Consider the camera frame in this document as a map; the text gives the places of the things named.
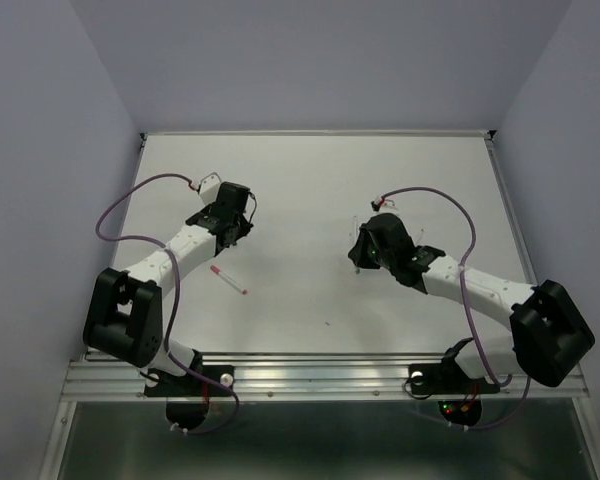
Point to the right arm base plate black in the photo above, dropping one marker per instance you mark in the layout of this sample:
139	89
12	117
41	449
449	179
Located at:
460	402

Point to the aluminium rail frame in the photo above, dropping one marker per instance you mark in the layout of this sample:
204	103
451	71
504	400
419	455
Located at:
259	378

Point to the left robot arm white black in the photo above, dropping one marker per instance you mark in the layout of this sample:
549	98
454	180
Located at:
132	311

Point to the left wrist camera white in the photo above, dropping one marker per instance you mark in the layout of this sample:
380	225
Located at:
208	188

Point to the light blue cap marker pen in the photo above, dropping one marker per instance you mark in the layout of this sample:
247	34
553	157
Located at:
355	227

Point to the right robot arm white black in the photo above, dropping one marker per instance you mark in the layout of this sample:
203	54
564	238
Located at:
547	335

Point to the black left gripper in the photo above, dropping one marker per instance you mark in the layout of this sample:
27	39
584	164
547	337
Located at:
243	226

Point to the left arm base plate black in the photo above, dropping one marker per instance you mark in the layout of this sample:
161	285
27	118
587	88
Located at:
193	406

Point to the black cap marker pen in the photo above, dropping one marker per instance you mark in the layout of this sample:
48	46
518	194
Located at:
419	237

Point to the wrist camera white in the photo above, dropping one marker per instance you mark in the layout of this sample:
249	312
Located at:
208	188
384	205

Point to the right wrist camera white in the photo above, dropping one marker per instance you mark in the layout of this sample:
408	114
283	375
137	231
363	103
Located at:
384	205

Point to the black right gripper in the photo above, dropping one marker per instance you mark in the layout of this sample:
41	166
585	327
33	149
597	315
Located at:
357	253

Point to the pink cap marker pen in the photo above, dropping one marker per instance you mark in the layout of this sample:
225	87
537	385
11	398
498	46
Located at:
237	286

